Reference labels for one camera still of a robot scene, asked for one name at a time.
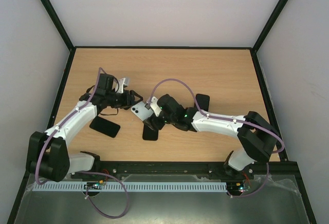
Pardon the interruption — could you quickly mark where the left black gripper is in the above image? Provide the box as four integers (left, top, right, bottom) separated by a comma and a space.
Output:
106, 90, 143, 109

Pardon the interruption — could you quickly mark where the black case with camera holes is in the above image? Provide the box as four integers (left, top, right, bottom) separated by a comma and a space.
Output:
142, 126, 158, 141

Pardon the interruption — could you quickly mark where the light blue phone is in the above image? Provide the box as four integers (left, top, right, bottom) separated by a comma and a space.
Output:
131, 102, 153, 121

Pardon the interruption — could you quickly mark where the black phone screen up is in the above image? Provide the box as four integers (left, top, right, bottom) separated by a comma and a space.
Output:
195, 94, 210, 111

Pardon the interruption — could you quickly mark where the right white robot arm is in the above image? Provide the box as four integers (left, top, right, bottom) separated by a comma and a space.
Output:
143, 94, 278, 179

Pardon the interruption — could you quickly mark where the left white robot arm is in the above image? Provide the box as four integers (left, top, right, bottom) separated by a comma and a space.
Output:
26, 73, 143, 184

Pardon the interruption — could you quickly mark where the black phone lower left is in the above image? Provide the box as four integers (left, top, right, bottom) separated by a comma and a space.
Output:
89, 116, 121, 138

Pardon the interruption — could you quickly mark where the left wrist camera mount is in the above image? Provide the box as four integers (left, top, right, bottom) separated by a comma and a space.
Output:
117, 77, 130, 94

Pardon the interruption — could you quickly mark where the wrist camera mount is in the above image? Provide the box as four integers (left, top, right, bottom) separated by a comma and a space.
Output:
147, 97, 162, 117
117, 77, 130, 94

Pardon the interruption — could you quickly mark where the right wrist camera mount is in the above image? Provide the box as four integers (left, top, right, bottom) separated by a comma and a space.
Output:
147, 97, 162, 117

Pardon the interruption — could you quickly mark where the black frame base rail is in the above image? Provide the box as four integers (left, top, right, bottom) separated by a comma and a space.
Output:
71, 161, 299, 181

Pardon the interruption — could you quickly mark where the white slotted cable duct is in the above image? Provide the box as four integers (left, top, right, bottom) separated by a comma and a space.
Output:
32, 181, 227, 193

